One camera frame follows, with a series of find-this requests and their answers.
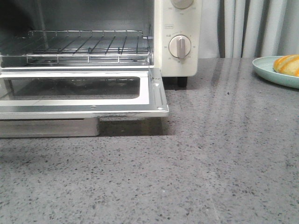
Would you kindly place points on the glass oven door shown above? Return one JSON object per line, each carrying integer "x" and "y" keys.
{"x": 81, "y": 92}

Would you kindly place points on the silver oven door handle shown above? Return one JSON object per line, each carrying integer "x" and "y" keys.
{"x": 30, "y": 128}

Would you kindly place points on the golden striped bread roll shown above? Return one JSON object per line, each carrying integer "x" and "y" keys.
{"x": 288, "y": 65}

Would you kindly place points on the black oven foot right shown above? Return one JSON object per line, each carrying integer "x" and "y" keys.
{"x": 182, "y": 82}

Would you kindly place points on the white Toshiba toaster oven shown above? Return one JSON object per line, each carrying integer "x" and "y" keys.
{"x": 156, "y": 18}

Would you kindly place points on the upper beige oven knob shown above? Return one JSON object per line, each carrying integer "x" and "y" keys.
{"x": 182, "y": 4}

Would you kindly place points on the lower beige timer knob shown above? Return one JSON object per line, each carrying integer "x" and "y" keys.
{"x": 180, "y": 46}

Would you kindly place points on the grey white curtain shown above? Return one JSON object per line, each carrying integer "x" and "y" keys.
{"x": 249, "y": 28}

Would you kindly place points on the light green plate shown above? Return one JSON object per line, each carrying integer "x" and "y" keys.
{"x": 263, "y": 67}

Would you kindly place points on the metal wire oven rack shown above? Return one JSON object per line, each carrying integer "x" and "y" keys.
{"x": 76, "y": 47}

